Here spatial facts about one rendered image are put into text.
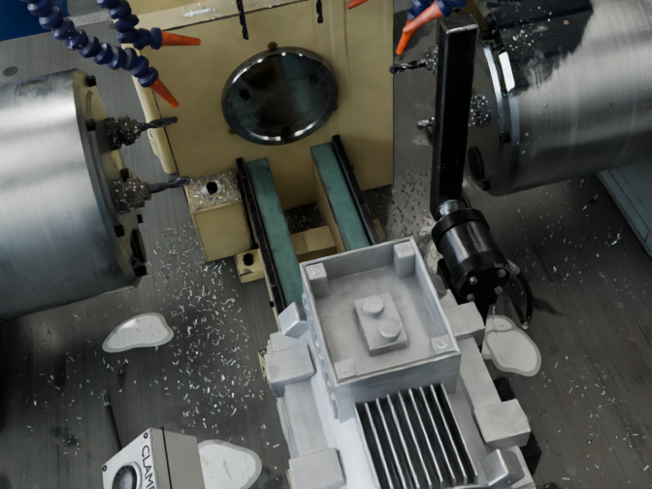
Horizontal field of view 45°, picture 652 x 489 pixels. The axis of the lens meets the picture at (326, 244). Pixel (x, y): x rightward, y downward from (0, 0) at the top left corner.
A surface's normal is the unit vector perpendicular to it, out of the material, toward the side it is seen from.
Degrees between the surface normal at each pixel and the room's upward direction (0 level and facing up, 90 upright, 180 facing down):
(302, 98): 90
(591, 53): 39
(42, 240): 65
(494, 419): 0
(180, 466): 50
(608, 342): 0
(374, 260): 90
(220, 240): 90
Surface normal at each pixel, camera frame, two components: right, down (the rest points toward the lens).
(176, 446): 0.70, -0.58
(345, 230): -0.07, -0.61
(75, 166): 0.09, -0.06
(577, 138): 0.24, 0.64
